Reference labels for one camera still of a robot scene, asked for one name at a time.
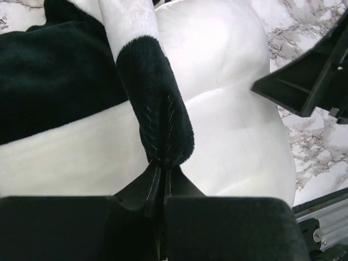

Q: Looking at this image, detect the aluminium front rail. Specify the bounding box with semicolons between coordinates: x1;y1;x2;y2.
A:
293;188;347;252

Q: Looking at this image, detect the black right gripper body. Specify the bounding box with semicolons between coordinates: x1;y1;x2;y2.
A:
314;48;347;125

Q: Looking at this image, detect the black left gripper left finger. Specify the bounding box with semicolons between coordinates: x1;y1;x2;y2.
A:
1;163;163;260

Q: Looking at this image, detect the white pillow yellow edge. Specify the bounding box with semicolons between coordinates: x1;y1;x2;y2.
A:
156;1;296;205

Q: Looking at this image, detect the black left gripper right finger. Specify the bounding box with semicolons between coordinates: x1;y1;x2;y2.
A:
163;167;310;260

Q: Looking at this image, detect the black white checkered pillowcase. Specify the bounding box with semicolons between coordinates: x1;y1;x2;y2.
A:
0;0;196;197

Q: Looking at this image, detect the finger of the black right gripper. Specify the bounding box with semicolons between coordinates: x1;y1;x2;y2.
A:
252;16;347;117

